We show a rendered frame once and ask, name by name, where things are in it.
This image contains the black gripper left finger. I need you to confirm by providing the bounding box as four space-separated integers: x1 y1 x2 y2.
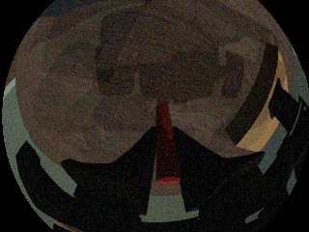
61 127 157 216

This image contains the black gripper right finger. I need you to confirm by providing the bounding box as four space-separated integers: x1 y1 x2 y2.
173 127 266 213

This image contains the dark red peg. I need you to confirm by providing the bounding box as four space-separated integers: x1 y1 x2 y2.
155 101 181 185

